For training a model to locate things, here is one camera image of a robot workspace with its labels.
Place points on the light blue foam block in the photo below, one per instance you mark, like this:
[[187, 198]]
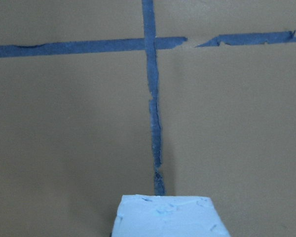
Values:
[[167, 216]]

